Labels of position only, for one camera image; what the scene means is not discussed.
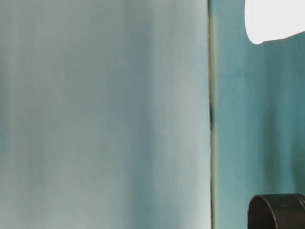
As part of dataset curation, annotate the blue-green table cloth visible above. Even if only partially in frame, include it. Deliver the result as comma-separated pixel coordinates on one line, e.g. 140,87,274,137
209,0,305,229

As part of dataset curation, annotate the pale grey-green backdrop curtain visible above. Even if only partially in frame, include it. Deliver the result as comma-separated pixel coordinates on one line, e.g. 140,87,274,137
0,0,212,229

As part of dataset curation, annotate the black cup holder red handle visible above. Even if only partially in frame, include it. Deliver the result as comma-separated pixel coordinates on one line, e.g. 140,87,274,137
247,193,305,229

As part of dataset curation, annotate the white paper cup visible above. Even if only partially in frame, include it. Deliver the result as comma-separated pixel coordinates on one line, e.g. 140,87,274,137
244,0,305,45

